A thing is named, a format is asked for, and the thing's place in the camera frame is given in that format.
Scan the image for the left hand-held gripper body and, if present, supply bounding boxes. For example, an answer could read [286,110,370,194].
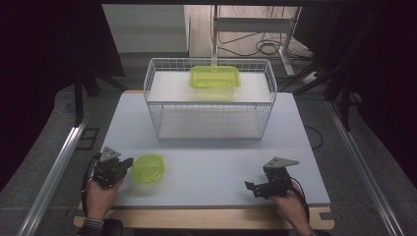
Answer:
[92,146,127,189]

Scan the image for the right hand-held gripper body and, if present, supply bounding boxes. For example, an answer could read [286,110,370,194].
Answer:
[254,156,300,200]

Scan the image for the round green plastic bowl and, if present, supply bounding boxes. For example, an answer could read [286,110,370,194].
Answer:
[131,153,166,187]

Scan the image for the white wire shelf rack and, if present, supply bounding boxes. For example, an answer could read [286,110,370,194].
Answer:
[143,57,278,142]

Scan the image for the rectangular green plastic container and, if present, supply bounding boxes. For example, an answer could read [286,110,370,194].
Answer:
[188,65,242,90]

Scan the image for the person's left hand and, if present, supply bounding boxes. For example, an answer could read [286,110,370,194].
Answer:
[85,175,126,221]

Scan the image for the person's right hand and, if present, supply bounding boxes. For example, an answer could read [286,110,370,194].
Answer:
[268,183,313,236]

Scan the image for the black metal stand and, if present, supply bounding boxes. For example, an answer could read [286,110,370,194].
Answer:
[72,63,130,128]
[292,8,383,133]

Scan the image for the white power strip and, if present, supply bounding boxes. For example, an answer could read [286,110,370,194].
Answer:
[299,69,322,87]

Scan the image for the dark curtain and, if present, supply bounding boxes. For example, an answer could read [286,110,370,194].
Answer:
[0,0,126,193]
[294,4,417,190]

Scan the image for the white cabinet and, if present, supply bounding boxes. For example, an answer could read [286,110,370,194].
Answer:
[101,3,192,59]

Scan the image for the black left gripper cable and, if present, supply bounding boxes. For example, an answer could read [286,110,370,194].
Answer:
[80,152,101,218]

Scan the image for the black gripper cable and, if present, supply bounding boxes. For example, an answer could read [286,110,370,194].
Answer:
[289,176,312,224]
[80,152,101,218]

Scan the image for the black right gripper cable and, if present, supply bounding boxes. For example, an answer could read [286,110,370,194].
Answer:
[289,176,312,224]

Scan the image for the aluminium floor rail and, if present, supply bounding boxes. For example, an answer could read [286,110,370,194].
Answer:
[15,112,92,236]
[325,98,407,236]

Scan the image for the black floor cable loop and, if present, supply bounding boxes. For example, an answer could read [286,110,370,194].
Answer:
[304,125,326,151]

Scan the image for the tangled black floor cables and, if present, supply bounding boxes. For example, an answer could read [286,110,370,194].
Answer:
[217,5,314,61]

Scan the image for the white desk frame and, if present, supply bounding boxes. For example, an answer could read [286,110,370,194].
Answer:
[210,4,303,77]

